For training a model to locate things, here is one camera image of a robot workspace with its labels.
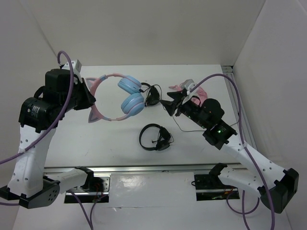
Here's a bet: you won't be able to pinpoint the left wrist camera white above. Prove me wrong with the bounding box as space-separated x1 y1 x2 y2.
60 59 82 76

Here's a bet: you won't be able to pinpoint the black headphones near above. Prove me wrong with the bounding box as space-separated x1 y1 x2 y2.
139 123 174 151

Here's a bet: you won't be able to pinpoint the pink blue cat-ear headphones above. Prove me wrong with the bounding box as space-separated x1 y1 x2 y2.
85 73 145 123

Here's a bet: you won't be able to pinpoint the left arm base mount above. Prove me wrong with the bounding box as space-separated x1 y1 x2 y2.
69 172 111 204

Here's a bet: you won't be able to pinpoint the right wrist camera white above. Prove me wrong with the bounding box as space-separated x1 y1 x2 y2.
180 79 196 104

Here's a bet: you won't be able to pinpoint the black headphones far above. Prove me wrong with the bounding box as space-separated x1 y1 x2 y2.
140 82 161 107

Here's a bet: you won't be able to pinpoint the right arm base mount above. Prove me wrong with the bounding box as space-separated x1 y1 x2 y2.
191 174 240 201

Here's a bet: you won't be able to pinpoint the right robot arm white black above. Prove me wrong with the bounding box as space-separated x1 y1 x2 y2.
161 91 299 214

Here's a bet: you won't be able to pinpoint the thin black headphone cable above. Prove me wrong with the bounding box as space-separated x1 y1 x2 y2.
139 83 240 132

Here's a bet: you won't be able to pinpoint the black headphones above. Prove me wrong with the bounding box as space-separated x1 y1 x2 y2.
140 82 161 107
139 123 174 151

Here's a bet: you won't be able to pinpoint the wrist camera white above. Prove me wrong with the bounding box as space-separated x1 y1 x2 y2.
60 59 82 76
180 79 196 104

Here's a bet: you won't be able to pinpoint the pink gaming headset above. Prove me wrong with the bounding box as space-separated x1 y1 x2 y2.
169 83 208 103

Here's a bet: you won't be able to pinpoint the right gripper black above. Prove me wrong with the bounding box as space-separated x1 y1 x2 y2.
159 90 208 128

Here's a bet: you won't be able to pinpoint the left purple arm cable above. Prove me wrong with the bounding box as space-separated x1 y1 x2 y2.
0 50 77 166

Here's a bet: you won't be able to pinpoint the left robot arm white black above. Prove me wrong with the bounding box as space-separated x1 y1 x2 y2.
0 69 104 209

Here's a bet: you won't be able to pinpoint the aluminium front rail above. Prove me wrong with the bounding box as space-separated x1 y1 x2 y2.
44 163 245 174

